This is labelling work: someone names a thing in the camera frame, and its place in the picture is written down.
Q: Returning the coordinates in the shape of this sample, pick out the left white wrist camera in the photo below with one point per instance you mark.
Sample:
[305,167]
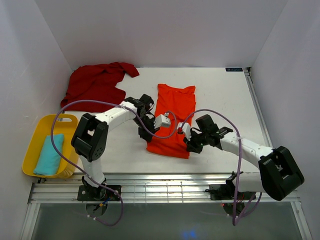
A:
[162,120]

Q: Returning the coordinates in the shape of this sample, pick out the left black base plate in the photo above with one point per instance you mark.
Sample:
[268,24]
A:
[89,193]

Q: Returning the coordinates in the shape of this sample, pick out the teal folded t shirt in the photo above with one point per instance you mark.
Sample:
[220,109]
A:
[48,161]

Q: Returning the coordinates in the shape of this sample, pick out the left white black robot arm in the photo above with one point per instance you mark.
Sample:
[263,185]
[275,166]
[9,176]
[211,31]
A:
[90,137]

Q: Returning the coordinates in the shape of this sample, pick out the dark red t shirt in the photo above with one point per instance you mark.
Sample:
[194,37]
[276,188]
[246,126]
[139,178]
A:
[98,83]

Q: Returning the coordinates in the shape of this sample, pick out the aluminium rail frame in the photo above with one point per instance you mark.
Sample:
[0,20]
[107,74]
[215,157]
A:
[165,198]

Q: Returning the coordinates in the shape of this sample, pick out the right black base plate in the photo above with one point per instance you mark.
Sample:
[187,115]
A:
[227,192]

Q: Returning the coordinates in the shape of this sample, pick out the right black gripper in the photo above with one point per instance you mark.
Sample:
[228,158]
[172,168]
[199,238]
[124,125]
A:
[191,146]

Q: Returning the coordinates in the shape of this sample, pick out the blue table label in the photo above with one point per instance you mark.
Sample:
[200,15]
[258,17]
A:
[234,69]

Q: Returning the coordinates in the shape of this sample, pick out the yellow plastic tray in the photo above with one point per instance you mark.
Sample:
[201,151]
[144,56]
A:
[64,129]

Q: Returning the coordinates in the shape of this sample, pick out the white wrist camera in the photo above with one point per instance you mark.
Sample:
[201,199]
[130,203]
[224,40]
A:
[184,129]
[162,120]

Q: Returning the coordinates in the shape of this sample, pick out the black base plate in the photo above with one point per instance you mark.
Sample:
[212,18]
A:
[89,193]
[227,192]

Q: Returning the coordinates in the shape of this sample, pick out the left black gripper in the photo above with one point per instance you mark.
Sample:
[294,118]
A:
[145,135]

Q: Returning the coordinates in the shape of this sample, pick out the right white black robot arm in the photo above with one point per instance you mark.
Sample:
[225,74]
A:
[278,175]

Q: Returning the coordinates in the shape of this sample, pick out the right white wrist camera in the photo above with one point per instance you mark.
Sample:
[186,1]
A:
[184,129]

